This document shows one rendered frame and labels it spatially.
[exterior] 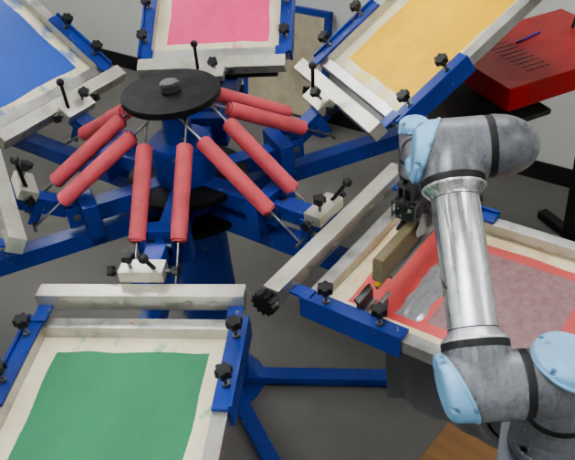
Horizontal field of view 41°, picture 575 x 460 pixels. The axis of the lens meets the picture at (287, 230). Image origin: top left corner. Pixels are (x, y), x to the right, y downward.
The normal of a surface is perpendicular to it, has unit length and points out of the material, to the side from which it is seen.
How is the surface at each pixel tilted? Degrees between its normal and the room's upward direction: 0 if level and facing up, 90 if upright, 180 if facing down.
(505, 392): 51
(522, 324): 0
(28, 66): 32
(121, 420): 0
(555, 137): 90
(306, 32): 79
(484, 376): 36
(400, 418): 0
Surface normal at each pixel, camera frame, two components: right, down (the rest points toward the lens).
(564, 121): -0.58, 0.53
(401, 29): -0.55, -0.51
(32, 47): 0.36, -0.51
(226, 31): -0.12, -0.35
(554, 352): 0.05, -0.80
